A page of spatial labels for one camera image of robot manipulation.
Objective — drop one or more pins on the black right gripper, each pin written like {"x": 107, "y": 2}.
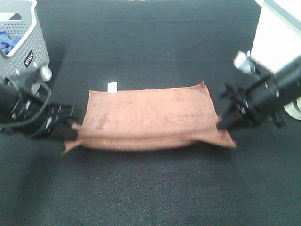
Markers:
{"x": 241, "y": 113}

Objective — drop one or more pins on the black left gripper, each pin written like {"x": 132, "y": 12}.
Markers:
{"x": 57, "y": 123}

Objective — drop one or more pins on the brown square towel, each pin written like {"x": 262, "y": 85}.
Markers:
{"x": 149, "y": 119}

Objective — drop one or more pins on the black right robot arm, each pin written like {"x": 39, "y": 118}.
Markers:
{"x": 262, "y": 100}

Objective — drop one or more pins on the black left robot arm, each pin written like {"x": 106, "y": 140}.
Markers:
{"x": 25, "y": 113}

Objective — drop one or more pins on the grey perforated laundry basket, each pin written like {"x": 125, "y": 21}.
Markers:
{"x": 29, "y": 56}

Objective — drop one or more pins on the white plastic bin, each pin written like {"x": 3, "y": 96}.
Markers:
{"x": 277, "y": 40}

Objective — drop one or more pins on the blue cloth in basket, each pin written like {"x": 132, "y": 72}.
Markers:
{"x": 7, "y": 43}

